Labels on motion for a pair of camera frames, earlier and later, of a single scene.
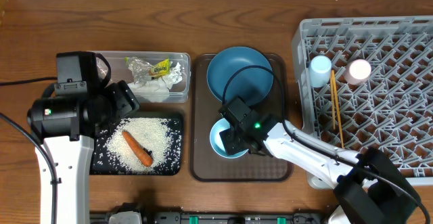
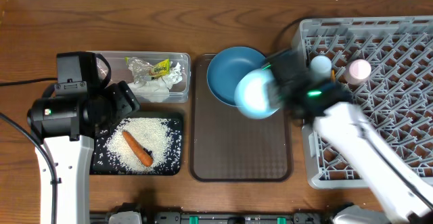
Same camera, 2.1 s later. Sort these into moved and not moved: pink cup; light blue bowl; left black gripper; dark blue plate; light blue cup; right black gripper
Moved: light blue bowl; right black gripper
Not moved: left black gripper; light blue cup; pink cup; dark blue plate
